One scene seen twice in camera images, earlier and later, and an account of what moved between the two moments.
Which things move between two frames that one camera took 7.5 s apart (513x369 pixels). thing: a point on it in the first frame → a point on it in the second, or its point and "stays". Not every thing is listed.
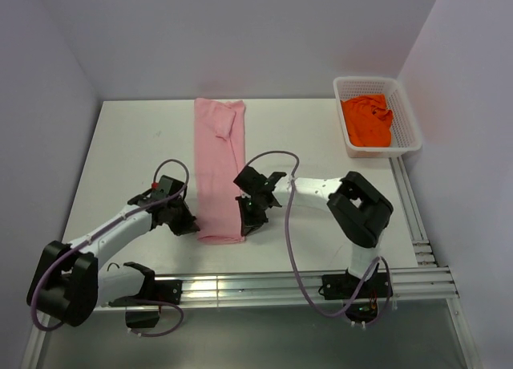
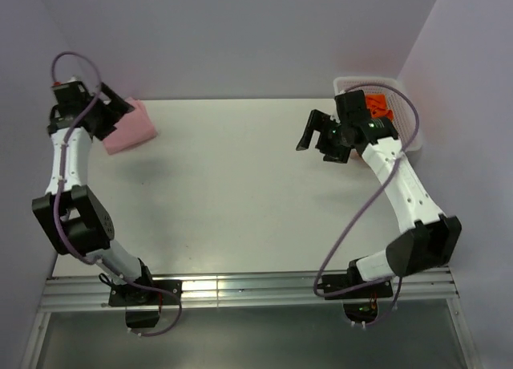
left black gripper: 187,224 → 104,130
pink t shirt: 219,163 → 134,129
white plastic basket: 405,135 stays
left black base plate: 169,290 stays
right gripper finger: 246,222 → 317,121
